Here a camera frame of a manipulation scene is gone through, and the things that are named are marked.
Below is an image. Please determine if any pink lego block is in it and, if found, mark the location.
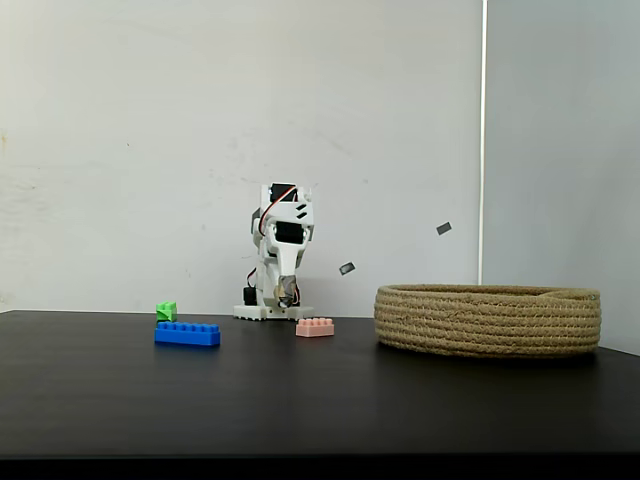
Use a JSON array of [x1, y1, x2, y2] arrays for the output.
[[295, 317, 335, 338]]

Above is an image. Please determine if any blue lego block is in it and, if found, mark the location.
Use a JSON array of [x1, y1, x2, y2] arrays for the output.
[[153, 321, 222, 348]]

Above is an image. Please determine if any woven rope basket tray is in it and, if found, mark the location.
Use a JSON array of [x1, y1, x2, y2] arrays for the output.
[[373, 283, 602, 359]]

